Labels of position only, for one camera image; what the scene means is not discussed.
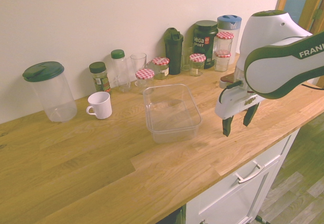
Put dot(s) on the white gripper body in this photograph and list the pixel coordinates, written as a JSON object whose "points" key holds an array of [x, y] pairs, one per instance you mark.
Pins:
{"points": [[234, 102]]}

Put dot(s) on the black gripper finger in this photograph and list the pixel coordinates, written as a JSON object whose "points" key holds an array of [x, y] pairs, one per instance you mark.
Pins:
{"points": [[227, 126], [250, 115]]}

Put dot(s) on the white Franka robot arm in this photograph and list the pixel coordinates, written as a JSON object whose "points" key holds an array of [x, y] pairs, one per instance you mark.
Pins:
{"points": [[268, 64]]}

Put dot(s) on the clear rectangular plastic container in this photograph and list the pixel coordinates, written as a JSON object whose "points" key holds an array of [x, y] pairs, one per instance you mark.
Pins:
{"points": [[172, 113]]}

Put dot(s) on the empty jar red checkered lid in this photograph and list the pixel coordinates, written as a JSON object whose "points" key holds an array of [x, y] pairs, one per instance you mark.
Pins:
{"points": [[144, 77], [197, 65], [222, 62], [224, 42]]}

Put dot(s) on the white kitchen cabinet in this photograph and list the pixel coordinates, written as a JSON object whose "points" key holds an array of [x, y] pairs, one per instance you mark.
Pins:
{"points": [[243, 181]]}

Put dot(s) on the small clear drinking glass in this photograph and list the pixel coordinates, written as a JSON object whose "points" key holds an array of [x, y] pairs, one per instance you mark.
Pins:
{"points": [[186, 59]]}

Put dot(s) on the black Vega Sport tub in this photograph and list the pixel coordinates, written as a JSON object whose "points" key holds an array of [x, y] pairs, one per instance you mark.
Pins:
{"points": [[203, 41]]}

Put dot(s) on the clear pitcher blue lid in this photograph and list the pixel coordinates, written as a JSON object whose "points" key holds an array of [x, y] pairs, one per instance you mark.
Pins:
{"points": [[231, 29]]}

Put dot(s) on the black shaker bottle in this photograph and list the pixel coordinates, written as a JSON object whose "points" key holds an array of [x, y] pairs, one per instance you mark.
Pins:
{"points": [[173, 51]]}

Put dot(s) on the labelled jar red checkered lid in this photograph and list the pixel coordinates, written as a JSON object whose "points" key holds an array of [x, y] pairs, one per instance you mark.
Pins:
{"points": [[161, 68]]}

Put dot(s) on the tall clear drinking glass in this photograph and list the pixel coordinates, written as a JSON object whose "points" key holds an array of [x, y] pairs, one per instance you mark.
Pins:
{"points": [[138, 60]]}

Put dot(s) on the clear bottle green cap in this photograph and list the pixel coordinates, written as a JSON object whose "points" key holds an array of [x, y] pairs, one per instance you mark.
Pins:
{"points": [[120, 70]]}

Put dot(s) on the white mug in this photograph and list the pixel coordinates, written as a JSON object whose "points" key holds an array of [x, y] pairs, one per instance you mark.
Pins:
{"points": [[100, 105]]}

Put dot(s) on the spice jar dark lid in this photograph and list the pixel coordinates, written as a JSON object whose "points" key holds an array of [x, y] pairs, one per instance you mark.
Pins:
{"points": [[100, 78]]}

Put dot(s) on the large clear canister green lid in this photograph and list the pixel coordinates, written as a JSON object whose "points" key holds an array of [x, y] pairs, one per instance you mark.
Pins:
{"points": [[51, 92]]}

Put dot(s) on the wooden door frame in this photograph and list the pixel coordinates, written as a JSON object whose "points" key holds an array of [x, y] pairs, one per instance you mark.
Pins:
{"points": [[301, 3]]}

